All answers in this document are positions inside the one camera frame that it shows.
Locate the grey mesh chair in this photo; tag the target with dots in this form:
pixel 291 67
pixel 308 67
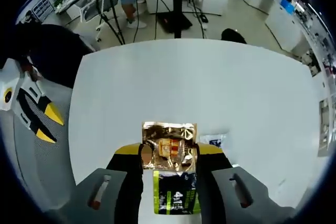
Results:
pixel 34 169

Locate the long white counter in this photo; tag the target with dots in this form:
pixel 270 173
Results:
pixel 288 30

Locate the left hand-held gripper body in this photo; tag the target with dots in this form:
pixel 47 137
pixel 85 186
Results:
pixel 9 82

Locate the white office chair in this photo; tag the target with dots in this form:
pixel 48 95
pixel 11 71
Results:
pixel 105 6

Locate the green black skincare sachet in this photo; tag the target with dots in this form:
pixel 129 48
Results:
pixel 173 195

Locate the seated person in black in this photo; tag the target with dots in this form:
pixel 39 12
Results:
pixel 60 51

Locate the small clear skincare sachet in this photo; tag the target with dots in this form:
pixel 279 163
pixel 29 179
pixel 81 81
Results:
pixel 214 140

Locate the person's left hand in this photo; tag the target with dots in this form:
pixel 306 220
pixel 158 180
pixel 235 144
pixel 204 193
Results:
pixel 31 70

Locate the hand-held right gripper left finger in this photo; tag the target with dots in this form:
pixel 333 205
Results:
pixel 123 187

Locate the black stool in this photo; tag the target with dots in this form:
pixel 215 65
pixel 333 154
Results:
pixel 233 36

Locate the gold skincare sachet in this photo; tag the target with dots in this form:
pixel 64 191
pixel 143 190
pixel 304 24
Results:
pixel 168 134

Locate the blue box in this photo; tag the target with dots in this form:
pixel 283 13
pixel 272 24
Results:
pixel 287 5

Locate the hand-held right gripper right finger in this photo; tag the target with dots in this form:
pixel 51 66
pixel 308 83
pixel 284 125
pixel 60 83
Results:
pixel 210 190

